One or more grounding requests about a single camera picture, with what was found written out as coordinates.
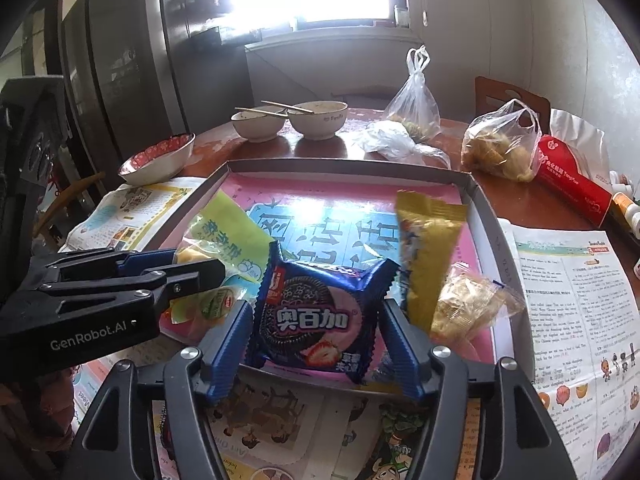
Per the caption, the clear pastry packet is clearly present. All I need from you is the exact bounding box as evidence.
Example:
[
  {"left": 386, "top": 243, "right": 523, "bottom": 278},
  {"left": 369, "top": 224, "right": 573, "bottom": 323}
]
[{"left": 430, "top": 262, "right": 527, "bottom": 349}]

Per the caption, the brown wooden chair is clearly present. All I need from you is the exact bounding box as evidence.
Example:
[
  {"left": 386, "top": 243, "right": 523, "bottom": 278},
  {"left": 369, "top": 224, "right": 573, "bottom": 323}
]
[{"left": 474, "top": 76, "right": 551, "bottom": 127}]

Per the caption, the plastic bag of yellow food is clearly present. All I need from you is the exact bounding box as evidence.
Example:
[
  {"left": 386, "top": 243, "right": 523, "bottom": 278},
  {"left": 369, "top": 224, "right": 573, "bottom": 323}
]
[{"left": 461, "top": 99, "right": 544, "bottom": 184}]

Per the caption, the tall clear plastic bag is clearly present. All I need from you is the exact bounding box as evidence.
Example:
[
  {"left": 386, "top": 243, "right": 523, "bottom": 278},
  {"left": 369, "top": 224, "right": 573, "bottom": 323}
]
[{"left": 382, "top": 46, "right": 442, "bottom": 141}]

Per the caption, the person's left hand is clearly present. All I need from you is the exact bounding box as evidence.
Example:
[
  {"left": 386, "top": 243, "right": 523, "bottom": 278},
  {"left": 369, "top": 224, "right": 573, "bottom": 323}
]
[{"left": 0, "top": 366, "right": 77, "bottom": 461}]

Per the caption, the blue cookie packet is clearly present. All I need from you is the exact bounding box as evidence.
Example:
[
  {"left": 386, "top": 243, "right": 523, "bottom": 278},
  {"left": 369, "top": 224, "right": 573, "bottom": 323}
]
[{"left": 245, "top": 240, "right": 402, "bottom": 387}]

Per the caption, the crumpled white plastic bag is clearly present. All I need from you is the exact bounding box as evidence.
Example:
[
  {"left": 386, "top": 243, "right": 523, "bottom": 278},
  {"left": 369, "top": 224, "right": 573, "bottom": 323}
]
[{"left": 356, "top": 121, "right": 451, "bottom": 169}]

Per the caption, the red patterned bowl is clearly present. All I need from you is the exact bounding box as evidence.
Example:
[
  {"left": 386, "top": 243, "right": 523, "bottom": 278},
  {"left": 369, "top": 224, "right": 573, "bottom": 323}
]
[{"left": 117, "top": 132, "right": 197, "bottom": 187}]

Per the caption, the yellow snack packet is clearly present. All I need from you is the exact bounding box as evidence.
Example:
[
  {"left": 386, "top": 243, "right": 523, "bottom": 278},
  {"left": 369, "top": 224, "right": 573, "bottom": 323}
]
[{"left": 395, "top": 190, "right": 469, "bottom": 334}]

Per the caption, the white ceramic bowl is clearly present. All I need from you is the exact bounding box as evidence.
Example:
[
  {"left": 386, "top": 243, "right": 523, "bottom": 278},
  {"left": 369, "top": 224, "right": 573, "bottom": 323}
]
[
  {"left": 287, "top": 101, "right": 349, "bottom": 140},
  {"left": 231, "top": 108, "right": 289, "bottom": 142}
]

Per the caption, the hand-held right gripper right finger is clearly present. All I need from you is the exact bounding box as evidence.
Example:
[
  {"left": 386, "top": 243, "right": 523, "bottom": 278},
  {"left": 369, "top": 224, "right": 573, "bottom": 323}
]
[{"left": 381, "top": 298, "right": 576, "bottom": 480}]

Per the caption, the grey cardboard tray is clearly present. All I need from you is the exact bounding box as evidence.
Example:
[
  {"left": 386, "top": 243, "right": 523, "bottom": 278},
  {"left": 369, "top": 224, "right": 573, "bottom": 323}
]
[{"left": 155, "top": 159, "right": 534, "bottom": 387}]

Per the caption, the cartoon printed paper sheet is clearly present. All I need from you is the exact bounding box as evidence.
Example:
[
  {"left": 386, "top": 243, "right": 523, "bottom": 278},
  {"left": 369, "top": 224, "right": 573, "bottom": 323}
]
[{"left": 75, "top": 350, "right": 501, "bottom": 480}]

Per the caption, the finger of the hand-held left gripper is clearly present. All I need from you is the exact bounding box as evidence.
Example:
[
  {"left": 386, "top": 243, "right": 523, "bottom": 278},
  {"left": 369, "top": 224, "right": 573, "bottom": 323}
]
[
  {"left": 37, "top": 258, "right": 227, "bottom": 317},
  {"left": 29, "top": 251, "right": 179, "bottom": 282}
]

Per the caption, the grey refrigerator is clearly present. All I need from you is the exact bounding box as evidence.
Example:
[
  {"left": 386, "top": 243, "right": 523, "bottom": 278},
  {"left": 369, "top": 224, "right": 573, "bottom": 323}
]
[{"left": 60, "top": 0, "right": 252, "bottom": 162}]

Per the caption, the curved wooden chair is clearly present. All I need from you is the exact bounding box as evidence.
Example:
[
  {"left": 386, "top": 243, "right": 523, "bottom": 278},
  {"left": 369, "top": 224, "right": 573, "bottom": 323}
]
[{"left": 32, "top": 170, "right": 107, "bottom": 242}]

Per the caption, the pink and blue printed book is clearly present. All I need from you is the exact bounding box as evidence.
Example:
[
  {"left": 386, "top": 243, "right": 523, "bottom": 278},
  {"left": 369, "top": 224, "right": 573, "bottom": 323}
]
[{"left": 200, "top": 172, "right": 496, "bottom": 367}]

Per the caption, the colourful newspaper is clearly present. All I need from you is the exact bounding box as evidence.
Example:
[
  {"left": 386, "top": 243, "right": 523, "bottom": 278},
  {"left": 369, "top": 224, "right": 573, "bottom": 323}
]
[{"left": 60, "top": 175, "right": 221, "bottom": 254}]

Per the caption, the white text newspaper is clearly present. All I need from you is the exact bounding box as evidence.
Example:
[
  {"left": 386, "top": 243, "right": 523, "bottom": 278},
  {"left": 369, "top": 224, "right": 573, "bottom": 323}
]
[{"left": 495, "top": 217, "right": 640, "bottom": 480}]

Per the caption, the pale green snack packet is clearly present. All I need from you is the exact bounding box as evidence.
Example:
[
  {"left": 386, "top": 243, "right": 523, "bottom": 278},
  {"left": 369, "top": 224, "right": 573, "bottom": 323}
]
[{"left": 160, "top": 285, "right": 239, "bottom": 347}]

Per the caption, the orange and white bottle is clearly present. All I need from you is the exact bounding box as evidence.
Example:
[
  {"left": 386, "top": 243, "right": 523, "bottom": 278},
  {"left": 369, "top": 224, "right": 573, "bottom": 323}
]
[{"left": 612, "top": 192, "right": 640, "bottom": 239}]

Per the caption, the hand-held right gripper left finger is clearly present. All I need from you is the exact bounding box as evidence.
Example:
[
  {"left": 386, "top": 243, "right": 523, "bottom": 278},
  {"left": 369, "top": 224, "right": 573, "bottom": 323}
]
[{"left": 70, "top": 299, "right": 255, "bottom": 480}]

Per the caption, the red tissue pack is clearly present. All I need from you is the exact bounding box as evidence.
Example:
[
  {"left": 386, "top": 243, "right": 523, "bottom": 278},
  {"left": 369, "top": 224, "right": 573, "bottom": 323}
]
[{"left": 532, "top": 109, "right": 615, "bottom": 229}]

